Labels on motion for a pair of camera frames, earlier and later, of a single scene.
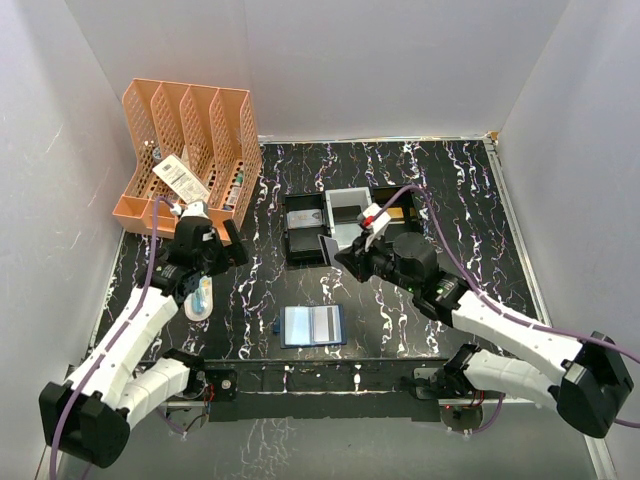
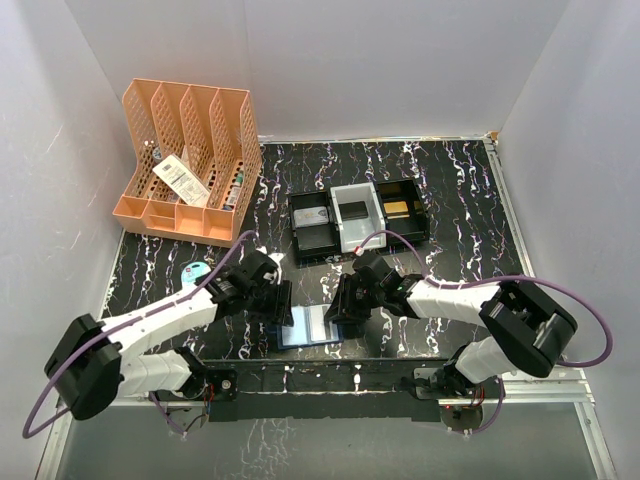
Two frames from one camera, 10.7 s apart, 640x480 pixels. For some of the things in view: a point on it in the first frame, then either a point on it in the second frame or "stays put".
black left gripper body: [221, 258] -> [269, 302]
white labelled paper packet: [182, 180] stays put
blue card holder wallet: [311, 326] stays put
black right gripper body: [380, 261] -> [365, 299]
